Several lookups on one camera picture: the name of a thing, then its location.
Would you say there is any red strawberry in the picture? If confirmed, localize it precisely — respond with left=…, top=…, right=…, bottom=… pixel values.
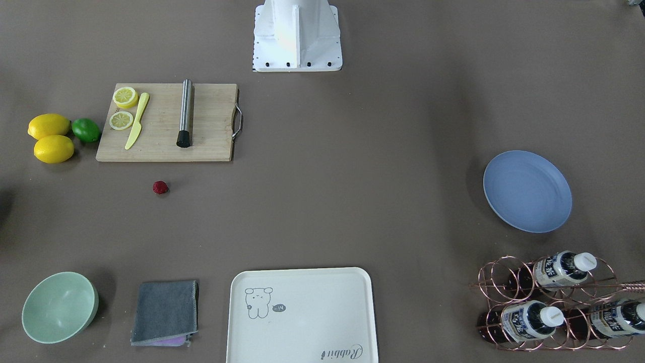
left=152, top=180, right=170, bottom=195

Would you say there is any blue plate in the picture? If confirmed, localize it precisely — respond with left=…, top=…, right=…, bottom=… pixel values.
left=482, top=151, right=573, bottom=233

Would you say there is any cream rabbit tray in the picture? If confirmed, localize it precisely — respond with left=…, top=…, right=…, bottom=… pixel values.
left=226, top=267, right=379, bottom=362

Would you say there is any wooden cutting board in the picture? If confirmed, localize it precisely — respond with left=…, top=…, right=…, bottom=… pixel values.
left=95, top=83, right=239, bottom=162

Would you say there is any grey folded cloth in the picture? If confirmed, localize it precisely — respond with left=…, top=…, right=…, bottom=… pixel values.
left=131, top=280, right=199, bottom=347

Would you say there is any thin lemon slice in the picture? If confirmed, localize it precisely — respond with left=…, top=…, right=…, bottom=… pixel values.
left=108, top=111, right=134, bottom=131

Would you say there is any thick lemon half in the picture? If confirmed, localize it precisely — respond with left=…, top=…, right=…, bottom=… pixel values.
left=111, top=86, right=139, bottom=109

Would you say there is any lower drink bottle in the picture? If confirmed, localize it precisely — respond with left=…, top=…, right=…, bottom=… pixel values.
left=566, top=298, right=644, bottom=340
left=477, top=299, right=565, bottom=344

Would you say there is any green lime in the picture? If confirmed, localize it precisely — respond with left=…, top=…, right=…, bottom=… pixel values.
left=71, top=118, right=101, bottom=143

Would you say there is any top dark drink bottle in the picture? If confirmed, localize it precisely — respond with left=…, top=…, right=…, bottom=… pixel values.
left=505, top=251, right=598, bottom=298

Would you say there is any upper yellow lemon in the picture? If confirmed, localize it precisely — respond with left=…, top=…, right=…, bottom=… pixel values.
left=27, top=113, right=71, bottom=140

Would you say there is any green bowl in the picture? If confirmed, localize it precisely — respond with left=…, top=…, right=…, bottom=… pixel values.
left=21, top=271, right=99, bottom=344

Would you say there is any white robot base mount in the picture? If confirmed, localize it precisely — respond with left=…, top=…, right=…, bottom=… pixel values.
left=252, top=1, right=343, bottom=72

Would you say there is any copper wire bottle rack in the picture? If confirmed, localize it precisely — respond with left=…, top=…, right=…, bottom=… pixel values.
left=471, top=256, right=643, bottom=351

